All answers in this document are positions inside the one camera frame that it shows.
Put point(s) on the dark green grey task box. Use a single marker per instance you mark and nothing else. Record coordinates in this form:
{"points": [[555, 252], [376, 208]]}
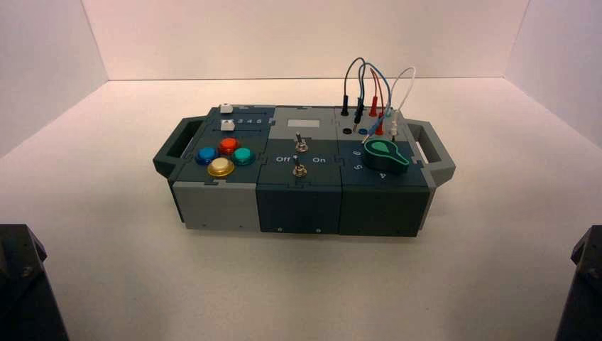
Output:
{"points": [[301, 200]]}

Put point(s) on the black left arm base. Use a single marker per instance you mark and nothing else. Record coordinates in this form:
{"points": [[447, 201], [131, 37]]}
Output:
{"points": [[23, 292]]}

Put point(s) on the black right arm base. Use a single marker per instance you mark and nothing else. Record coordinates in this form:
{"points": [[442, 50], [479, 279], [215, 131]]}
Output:
{"points": [[583, 296]]}

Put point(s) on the green push button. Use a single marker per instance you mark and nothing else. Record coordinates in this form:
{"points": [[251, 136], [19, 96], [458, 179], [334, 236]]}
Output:
{"points": [[243, 156]]}

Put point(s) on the red push button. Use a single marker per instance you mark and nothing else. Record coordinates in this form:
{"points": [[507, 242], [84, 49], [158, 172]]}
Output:
{"points": [[229, 146]]}

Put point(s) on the yellow push button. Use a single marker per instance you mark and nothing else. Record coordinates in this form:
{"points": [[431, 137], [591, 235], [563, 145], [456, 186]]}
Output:
{"points": [[220, 167]]}

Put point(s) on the green rotary knob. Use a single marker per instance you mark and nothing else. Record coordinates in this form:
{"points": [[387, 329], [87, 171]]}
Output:
{"points": [[382, 154]]}

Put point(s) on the white slider knob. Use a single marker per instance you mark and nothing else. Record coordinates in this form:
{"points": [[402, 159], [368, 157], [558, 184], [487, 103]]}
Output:
{"points": [[228, 125], [227, 108]]}

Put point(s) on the blue push button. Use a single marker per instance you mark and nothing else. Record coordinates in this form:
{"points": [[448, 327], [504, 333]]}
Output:
{"points": [[206, 155]]}

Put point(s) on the metal toggle switch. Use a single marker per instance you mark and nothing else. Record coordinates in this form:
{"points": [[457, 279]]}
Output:
{"points": [[298, 170], [301, 146]]}

